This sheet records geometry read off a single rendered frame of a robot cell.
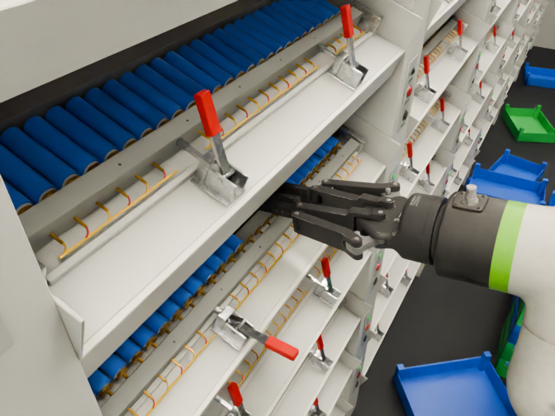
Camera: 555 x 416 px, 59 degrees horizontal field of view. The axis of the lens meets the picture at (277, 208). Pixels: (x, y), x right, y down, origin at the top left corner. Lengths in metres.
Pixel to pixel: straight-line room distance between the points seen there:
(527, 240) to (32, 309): 0.40
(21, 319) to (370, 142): 0.66
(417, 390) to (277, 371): 0.92
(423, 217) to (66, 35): 0.38
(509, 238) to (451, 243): 0.05
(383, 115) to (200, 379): 0.50
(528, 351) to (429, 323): 1.28
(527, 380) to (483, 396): 1.15
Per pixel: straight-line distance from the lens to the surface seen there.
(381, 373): 1.65
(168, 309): 0.54
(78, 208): 0.37
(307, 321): 0.83
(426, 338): 1.77
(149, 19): 0.30
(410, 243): 0.53
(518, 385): 0.55
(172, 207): 0.40
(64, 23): 0.26
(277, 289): 0.61
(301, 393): 0.99
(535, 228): 0.50
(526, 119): 3.25
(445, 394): 1.66
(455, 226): 0.51
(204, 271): 0.57
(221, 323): 0.55
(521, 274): 0.50
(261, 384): 0.76
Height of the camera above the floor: 1.36
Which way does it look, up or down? 38 degrees down
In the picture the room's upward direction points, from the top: straight up
